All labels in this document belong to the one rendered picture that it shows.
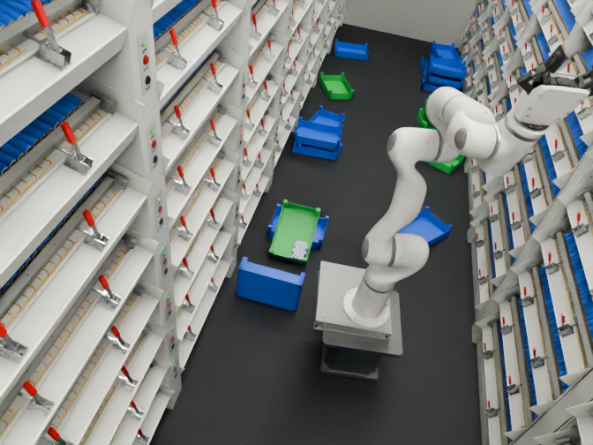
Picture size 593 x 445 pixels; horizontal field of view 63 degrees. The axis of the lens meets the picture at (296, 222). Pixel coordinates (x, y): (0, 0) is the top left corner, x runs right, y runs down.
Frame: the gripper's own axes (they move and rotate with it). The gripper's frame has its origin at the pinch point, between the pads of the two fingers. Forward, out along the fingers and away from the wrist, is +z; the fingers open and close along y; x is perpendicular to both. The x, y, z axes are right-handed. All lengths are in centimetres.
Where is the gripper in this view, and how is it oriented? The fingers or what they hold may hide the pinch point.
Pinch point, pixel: (584, 57)
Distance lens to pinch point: 103.6
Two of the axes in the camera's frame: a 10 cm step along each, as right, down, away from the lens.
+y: -9.8, -0.7, -1.7
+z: 1.8, -4.9, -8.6
